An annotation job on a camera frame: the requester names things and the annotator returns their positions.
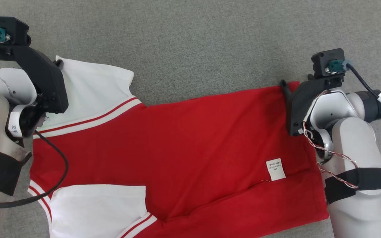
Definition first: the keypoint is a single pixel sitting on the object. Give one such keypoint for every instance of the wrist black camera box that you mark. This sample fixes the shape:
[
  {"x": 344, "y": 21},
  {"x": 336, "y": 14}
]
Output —
[
  {"x": 322, "y": 62},
  {"x": 12, "y": 29}
]

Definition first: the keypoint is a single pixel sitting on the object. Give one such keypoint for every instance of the red white jersey shirt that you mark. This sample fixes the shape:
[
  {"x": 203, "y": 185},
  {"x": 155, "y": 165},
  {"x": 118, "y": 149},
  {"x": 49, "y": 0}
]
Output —
[{"x": 177, "y": 148}]

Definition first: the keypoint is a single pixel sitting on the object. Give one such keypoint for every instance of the left wrist white label tag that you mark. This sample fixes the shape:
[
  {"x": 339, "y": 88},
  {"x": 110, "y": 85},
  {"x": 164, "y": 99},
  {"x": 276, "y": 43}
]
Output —
[{"x": 14, "y": 122}]

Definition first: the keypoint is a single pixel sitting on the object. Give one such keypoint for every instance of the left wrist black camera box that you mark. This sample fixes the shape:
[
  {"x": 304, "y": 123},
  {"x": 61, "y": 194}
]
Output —
[{"x": 12, "y": 29}]

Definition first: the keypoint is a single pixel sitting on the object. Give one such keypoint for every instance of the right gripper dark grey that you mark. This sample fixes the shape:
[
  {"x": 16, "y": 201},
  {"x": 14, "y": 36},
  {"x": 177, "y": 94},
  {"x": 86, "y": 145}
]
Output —
[{"x": 298, "y": 105}]

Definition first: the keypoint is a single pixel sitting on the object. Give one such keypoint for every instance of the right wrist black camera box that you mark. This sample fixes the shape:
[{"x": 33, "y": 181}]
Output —
[{"x": 322, "y": 62}]

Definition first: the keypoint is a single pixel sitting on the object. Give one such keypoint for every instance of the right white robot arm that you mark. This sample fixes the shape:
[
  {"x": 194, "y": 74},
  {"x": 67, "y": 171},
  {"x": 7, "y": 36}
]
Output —
[{"x": 352, "y": 145}]

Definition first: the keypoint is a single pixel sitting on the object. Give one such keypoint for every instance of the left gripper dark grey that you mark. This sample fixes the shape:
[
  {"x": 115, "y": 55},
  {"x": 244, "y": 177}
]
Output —
[{"x": 48, "y": 82}]

